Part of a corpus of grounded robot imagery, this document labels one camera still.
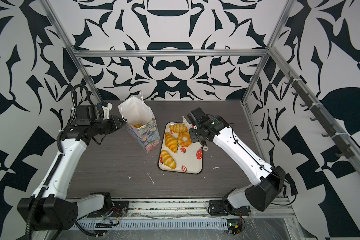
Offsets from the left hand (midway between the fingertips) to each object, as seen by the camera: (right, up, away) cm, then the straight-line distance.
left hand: (125, 118), depth 75 cm
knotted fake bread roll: (-1, -5, +25) cm, 25 cm away
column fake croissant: (+22, -15, +18) cm, 32 cm away
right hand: (+35, -8, +1) cm, 36 cm away
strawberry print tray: (+26, -22, +19) cm, 38 cm away
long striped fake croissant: (+25, -6, +25) cm, 36 cm away
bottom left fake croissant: (+20, -24, +12) cm, 33 cm away
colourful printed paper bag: (-1, +5, +19) cm, 20 cm away
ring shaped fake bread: (+29, -16, +20) cm, 38 cm away
